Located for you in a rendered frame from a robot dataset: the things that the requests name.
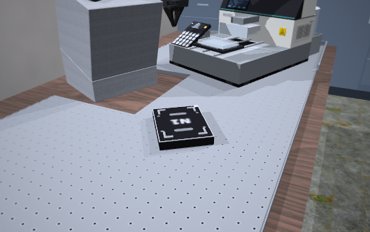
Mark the white multiwell plate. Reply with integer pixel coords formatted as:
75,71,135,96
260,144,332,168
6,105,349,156
197,36,239,50

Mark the black flat block with white markings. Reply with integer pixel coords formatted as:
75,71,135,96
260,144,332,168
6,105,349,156
152,105,214,150

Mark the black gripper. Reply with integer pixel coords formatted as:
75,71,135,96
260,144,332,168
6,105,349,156
161,0,189,27

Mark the translucent bottle with dark grey cap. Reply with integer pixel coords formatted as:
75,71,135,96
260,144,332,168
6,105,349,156
313,6,320,37

